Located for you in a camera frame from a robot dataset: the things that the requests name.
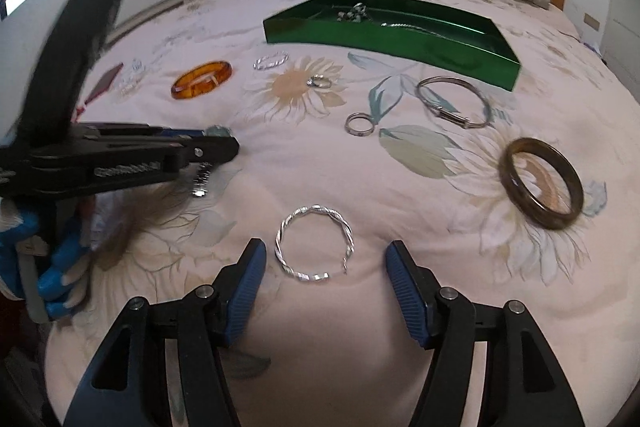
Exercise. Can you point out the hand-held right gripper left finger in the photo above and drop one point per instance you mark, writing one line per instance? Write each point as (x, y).
(247, 292)

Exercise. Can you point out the dark brown bangle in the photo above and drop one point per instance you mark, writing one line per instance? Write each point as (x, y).
(506, 177)

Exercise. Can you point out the wall socket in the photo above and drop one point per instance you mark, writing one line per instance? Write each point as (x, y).
(592, 21)

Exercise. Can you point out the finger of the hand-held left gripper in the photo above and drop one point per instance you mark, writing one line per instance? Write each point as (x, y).
(180, 136)
(215, 149)

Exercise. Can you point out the person's left hand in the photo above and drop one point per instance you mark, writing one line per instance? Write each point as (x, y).
(62, 272)

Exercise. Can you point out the amber bangle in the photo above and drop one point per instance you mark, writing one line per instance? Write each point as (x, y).
(182, 91)

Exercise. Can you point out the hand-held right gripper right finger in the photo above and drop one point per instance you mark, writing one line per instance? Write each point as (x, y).
(402, 292)

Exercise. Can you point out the green jewelry tray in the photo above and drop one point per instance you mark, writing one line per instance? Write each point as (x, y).
(400, 49)

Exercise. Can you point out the silver bangle with clasp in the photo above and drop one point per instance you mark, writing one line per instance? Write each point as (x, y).
(452, 115)

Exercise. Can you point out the beaded jewelry piece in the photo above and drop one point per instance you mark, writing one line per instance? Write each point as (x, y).
(356, 12)

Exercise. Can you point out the white wardrobe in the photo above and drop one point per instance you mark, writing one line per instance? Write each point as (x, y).
(625, 22)

